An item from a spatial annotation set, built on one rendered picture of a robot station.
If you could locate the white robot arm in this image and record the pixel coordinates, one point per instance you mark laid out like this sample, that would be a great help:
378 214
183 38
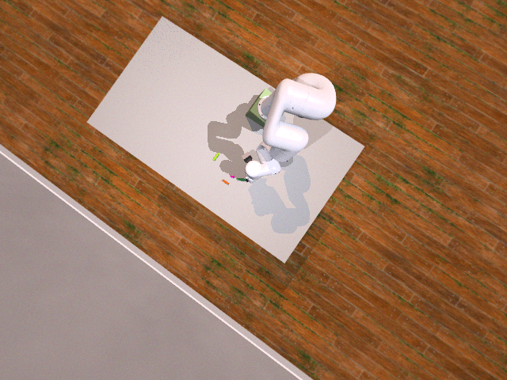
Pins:
296 99

